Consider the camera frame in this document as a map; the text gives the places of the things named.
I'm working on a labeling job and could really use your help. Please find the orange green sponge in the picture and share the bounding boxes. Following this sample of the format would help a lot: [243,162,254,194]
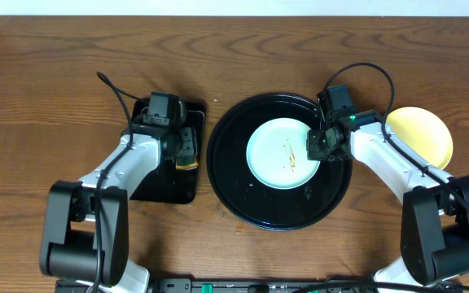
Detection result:
[175,156,199,170]

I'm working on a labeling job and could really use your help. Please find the rectangular black tray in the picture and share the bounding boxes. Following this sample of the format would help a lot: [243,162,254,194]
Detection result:
[130,99,206,204]

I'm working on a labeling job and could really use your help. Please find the light green plate top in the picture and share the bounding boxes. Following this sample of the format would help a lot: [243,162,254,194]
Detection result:
[246,118,320,190]

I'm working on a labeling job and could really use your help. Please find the yellow plate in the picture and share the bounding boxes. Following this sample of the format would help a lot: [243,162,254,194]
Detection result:
[387,107,454,169]

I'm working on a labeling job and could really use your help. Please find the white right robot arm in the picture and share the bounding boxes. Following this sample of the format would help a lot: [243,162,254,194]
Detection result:
[307,110,469,292]

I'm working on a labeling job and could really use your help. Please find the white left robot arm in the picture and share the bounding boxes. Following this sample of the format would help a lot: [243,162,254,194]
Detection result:
[39,124,201,292]

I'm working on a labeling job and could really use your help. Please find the round black tray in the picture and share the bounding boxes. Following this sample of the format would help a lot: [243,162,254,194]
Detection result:
[207,93,353,231]

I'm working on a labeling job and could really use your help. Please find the black base unit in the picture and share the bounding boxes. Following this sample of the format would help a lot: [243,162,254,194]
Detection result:
[54,275,464,293]

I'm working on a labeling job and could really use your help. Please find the left black cable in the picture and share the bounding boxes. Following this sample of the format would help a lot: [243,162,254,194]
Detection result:
[90,71,150,293]

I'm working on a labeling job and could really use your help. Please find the black cable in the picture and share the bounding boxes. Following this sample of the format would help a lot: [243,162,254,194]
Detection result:
[90,71,150,293]
[322,62,469,292]

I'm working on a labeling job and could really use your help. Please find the right black cable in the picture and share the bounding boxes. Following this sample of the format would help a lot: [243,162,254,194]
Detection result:
[322,62,469,292]

